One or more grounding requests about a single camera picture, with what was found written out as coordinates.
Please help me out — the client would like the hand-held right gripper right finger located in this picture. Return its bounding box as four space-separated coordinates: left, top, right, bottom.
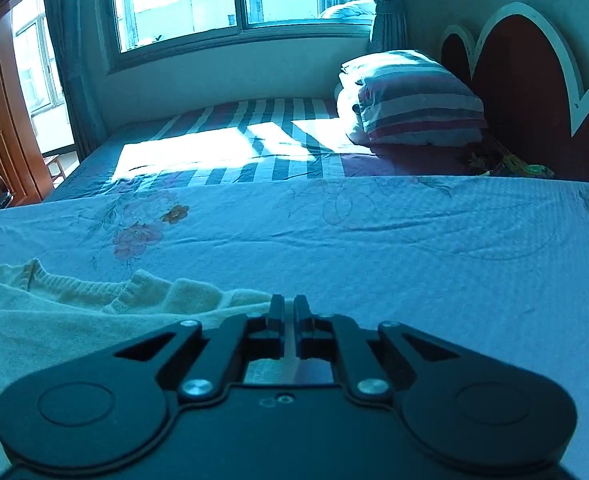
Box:
294 295 461 404

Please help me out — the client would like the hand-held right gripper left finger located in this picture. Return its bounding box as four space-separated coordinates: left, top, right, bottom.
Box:
114 294 286 404

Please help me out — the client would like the cream knit sweater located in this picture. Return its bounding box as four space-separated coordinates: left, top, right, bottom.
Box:
0 258 285 428

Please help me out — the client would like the blue floral blanket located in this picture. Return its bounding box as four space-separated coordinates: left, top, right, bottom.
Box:
0 175 589 480

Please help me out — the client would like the striped bed sheet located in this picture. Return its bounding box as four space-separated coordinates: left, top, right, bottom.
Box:
44 97 475 203

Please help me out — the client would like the white pillow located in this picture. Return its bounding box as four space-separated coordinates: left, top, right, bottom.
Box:
335 50 425 146

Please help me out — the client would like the striped pillow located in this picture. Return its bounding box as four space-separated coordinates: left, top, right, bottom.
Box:
357 52 488 147

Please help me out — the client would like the colourful patterned cloth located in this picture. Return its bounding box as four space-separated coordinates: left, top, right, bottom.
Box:
467 144 556 180

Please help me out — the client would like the small wooden stool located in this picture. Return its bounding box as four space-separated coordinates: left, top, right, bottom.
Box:
44 154 68 184

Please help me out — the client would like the tied blue curtain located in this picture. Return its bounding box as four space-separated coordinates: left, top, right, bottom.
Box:
359 0 411 57

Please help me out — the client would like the bundled quilt on sill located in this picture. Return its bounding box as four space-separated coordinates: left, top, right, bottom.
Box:
318 0 378 21

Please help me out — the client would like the red and white headboard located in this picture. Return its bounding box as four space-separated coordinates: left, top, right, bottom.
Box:
439 2 589 184

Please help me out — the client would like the long blue curtain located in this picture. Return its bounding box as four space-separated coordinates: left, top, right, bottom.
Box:
42 0 109 162

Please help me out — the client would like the sliding window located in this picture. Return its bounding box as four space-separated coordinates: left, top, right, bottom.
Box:
102 0 376 70

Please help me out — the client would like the balcony window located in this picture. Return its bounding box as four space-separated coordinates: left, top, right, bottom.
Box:
9 0 66 117

